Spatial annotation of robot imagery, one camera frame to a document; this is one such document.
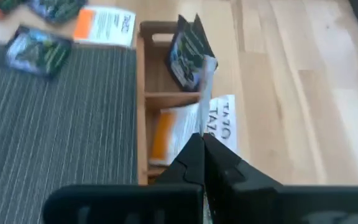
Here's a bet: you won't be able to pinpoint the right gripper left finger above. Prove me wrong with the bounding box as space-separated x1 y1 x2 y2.
154 133 205 187

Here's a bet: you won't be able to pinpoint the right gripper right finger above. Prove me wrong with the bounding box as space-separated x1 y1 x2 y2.
204 133 283 224

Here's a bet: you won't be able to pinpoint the white Tazo tea packet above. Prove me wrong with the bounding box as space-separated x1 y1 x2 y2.
209 94 238 154
149 104 205 166
72 5 137 49
198 55 219 135

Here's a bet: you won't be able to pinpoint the tea packets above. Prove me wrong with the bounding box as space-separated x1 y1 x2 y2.
4 25 73 79

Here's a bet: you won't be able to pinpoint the wooden tea organizer tray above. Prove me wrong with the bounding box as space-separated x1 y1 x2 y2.
136 20 220 187

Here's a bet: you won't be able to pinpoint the grey woven placemat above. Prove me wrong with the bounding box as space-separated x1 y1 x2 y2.
0 43 138 224

